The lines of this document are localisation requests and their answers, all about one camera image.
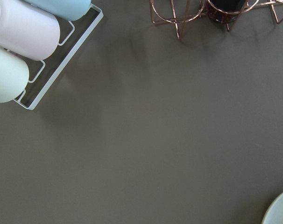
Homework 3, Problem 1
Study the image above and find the white plate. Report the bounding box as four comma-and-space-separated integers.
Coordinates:
262, 193, 283, 224

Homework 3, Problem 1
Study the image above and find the light blue cup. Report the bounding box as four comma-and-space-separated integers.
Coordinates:
26, 0, 91, 21

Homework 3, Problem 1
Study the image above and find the dark tea bottle in rack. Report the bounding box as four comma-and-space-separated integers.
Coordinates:
206, 0, 246, 24

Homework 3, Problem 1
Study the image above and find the pale green cup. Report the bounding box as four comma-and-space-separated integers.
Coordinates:
0, 48, 29, 103

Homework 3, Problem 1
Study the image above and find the pink cup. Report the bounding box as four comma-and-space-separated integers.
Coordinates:
0, 0, 60, 61

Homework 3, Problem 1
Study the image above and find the copper wire bottle rack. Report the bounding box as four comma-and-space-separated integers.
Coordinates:
149, 0, 283, 40

